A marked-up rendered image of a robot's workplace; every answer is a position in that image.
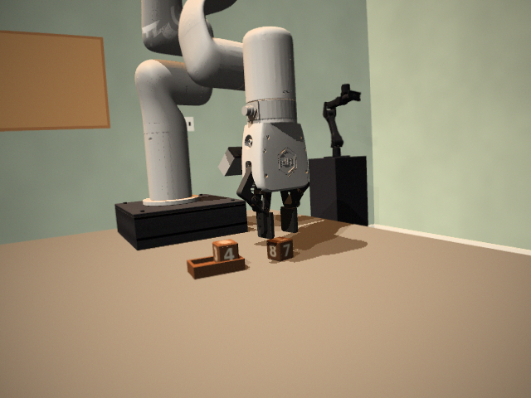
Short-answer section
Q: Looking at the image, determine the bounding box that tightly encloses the orange number cube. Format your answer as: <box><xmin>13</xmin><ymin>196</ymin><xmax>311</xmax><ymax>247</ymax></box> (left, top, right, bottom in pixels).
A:
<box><xmin>212</xmin><ymin>240</ymin><xmax>239</xmax><ymax>263</ymax></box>
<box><xmin>266</xmin><ymin>237</ymin><xmax>294</xmax><ymax>261</ymax></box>

